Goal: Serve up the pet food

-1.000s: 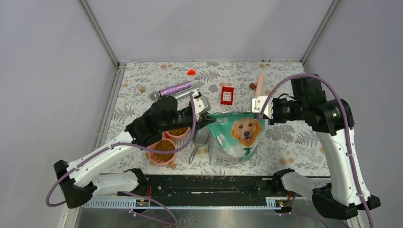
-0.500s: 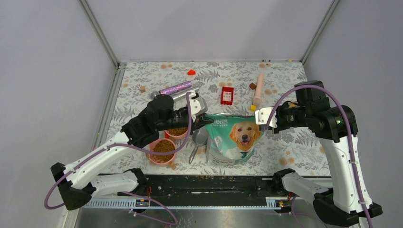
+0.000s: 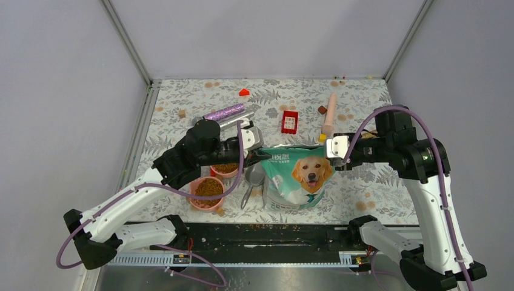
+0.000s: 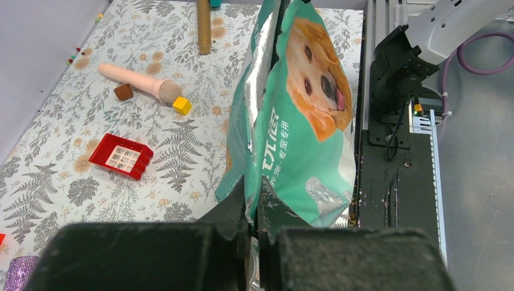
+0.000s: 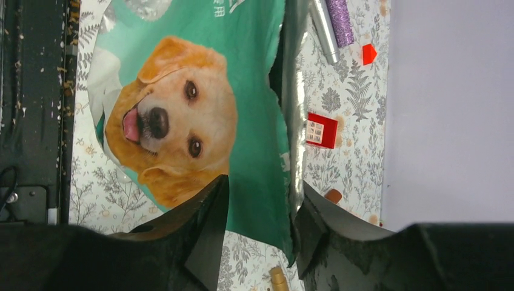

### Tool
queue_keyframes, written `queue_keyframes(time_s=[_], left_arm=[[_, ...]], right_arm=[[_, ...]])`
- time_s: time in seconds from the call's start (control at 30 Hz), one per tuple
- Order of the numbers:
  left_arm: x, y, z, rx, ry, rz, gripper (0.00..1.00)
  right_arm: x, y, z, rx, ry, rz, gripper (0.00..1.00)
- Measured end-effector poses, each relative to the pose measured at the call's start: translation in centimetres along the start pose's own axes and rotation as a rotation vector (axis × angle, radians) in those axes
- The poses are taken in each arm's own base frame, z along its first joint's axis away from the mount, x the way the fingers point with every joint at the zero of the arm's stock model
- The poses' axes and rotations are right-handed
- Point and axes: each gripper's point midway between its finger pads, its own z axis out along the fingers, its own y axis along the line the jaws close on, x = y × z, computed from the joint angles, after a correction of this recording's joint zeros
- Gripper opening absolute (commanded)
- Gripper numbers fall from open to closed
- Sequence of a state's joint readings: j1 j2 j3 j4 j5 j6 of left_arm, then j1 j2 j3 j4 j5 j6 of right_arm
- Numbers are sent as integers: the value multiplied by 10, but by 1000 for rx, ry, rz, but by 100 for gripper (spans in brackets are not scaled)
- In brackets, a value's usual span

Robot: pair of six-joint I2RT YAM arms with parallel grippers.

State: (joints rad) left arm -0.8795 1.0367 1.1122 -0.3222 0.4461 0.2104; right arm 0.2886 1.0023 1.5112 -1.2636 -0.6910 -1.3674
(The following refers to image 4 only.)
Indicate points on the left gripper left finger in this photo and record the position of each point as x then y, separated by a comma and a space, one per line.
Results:
208, 254

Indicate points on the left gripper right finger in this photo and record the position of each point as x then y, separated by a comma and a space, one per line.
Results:
293, 255

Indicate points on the green pet food bag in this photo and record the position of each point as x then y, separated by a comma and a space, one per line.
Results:
291, 118

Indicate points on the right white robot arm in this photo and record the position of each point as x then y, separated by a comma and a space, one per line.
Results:
413, 51

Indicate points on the red window brick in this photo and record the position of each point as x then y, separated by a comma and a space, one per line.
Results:
124, 156

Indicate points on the floral table mat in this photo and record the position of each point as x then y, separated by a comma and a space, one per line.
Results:
134, 131

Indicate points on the yellow cube block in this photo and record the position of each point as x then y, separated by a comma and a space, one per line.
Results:
182, 105

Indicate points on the brown cube block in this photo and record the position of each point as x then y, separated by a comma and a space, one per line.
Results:
123, 92

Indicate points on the purple glitter toy microphone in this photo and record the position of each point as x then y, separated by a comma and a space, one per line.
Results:
19, 271

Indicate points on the red toy block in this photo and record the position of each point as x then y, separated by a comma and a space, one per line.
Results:
1, 238

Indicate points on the gold toy microphone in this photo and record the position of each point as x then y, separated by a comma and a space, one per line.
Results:
204, 30

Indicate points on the teal toy block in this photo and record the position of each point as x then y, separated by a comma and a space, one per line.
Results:
215, 4

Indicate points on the black mounting base plate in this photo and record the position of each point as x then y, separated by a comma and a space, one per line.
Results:
404, 192

